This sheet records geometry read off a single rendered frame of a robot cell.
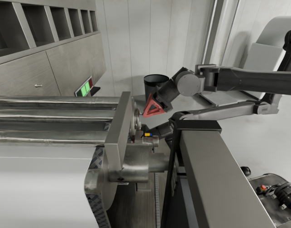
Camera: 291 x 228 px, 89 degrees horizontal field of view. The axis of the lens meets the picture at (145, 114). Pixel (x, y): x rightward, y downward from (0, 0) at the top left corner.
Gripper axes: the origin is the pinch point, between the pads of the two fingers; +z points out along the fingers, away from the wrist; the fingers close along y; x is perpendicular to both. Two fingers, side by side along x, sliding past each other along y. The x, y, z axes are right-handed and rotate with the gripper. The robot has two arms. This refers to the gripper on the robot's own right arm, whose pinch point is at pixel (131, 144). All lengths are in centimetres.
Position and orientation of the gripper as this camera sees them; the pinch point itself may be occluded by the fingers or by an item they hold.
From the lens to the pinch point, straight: 67.5
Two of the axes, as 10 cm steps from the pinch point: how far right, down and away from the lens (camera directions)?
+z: -8.7, 4.0, 2.9
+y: 0.2, -5.5, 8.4
